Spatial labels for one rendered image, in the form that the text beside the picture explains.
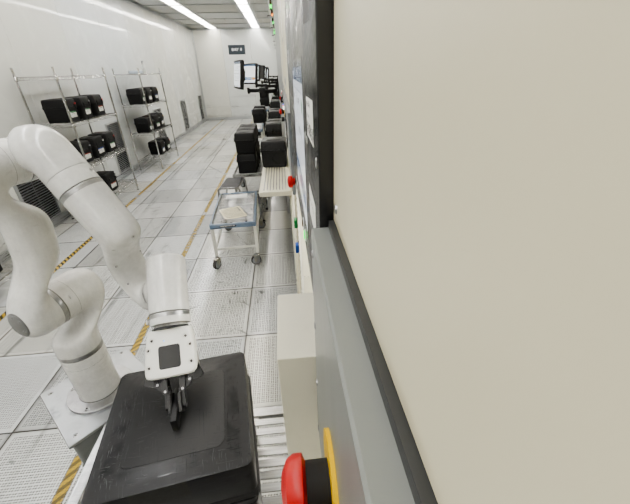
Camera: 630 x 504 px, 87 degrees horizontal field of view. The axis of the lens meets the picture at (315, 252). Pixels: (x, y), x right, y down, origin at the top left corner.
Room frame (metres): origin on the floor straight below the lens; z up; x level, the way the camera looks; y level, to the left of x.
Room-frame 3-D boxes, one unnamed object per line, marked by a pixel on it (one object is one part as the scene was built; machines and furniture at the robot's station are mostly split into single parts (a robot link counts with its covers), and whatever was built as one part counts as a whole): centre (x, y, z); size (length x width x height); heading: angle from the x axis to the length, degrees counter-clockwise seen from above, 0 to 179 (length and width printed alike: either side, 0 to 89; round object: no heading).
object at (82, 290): (0.79, 0.72, 1.07); 0.19 x 0.12 x 0.24; 161
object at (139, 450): (0.45, 0.30, 1.02); 0.29 x 0.29 x 0.13; 13
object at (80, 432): (0.76, 0.73, 0.38); 0.28 x 0.28 x 0.76; 50
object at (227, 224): (3.22, 0.78, 0.24); 0.97 x 0.52 x 0.48; 7
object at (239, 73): (4.03, 0.60, 1.59); 0.50 x 0.41 x 0.36; 95
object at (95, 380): (0.76, 0.73, 0.85); 0.19 x 0.19 x 0.18
